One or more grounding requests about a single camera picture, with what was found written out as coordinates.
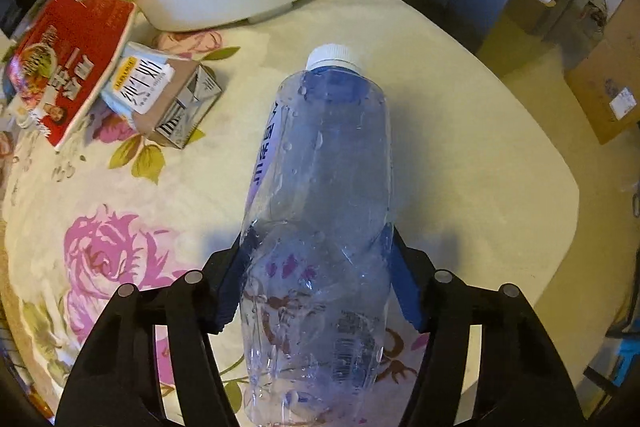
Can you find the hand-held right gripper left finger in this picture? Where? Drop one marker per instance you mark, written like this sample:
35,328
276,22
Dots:
225,292

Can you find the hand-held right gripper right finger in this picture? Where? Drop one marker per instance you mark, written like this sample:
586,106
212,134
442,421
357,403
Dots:
407,292

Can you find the clear plastic bottle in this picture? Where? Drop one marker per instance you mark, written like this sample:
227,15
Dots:
325,187

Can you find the small brown carton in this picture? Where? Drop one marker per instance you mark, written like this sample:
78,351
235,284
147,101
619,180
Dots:
165,107

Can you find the red instant noodle box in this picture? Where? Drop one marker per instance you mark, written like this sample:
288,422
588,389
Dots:
75,57

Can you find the cardboard box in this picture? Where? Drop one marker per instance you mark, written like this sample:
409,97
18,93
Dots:
605,77

